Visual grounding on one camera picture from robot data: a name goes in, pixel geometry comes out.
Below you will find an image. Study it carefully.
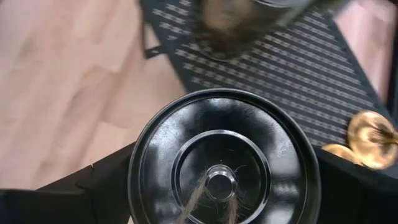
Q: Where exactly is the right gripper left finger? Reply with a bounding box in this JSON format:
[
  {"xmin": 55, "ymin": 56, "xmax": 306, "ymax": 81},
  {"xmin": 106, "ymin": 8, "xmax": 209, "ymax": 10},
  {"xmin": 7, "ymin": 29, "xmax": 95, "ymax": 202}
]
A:
[{"xmin": 0, "ymin": 142, "xmax": 136, "ymax": 224}]

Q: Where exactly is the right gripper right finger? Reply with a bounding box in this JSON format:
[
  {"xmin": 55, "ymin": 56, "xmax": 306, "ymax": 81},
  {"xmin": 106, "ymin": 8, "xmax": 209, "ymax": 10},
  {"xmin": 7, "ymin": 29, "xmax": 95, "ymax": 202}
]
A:
[{"xmin": 315, "ymin": 149, "xmax": 398, "ymax": 224}]

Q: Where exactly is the medium gold candlestick holder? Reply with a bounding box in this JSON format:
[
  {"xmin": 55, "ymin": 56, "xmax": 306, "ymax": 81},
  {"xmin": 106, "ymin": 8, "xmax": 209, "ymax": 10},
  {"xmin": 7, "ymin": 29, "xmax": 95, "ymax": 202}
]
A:
[{"xmin": 322, "ymin": 110, "xmax": 398, "ymax": 171}]

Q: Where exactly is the silver lidded tin with twine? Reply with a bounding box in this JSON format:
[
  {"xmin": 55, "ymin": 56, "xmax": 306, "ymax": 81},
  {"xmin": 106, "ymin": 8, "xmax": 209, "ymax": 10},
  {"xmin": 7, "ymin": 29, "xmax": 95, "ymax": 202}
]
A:
[
  {"xmin": 192, "ymin": 0, "xmax": 312, "ymax": 62},
  {"xmin": 127, "ymin": 88, "xmax": 323, "ymax": 224}
]

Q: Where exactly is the black perforated metal shelf riser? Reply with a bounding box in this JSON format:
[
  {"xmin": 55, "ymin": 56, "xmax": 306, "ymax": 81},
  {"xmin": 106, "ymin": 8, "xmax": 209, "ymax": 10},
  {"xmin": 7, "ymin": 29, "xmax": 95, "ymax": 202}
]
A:
[{"xmin": 139, "ymin": 0, "xmax": 398, "ymax": 150}]

